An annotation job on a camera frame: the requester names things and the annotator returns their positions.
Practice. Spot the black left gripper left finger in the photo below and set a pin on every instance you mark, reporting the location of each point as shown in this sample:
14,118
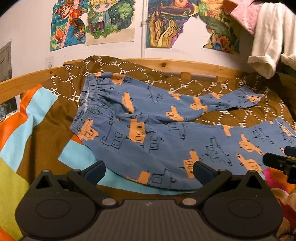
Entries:
86,181

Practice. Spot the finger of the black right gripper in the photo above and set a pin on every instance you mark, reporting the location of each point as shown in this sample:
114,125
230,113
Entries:
286,163

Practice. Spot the dark floral bird poster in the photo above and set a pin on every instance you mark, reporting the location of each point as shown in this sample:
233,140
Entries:
224,31

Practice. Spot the brown and colourful striped duvet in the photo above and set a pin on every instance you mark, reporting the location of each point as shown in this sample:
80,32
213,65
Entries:
38,136

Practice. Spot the hanging white garment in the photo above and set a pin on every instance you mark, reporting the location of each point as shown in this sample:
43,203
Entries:
274,39

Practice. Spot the blue pants with orange cars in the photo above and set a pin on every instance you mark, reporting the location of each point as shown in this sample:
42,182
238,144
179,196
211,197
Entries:
150,135

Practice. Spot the pink quilted cloth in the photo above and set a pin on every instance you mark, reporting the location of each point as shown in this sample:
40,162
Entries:
245,12

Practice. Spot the colourful swirl flame poster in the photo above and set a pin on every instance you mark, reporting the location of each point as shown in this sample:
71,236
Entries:
166,19

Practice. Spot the white pipe on wall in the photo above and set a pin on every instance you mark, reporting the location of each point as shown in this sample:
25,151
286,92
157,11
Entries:
143,24

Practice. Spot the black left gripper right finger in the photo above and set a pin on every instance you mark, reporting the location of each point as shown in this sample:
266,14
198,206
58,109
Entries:
213,181

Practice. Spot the orange-haired girl blue poster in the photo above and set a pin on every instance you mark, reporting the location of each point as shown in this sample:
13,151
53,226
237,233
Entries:
67,27

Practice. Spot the wooden bed frame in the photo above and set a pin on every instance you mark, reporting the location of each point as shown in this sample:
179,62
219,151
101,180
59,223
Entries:
19,85

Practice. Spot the blond anime character poster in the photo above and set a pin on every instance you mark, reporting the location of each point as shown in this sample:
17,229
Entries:
110,21

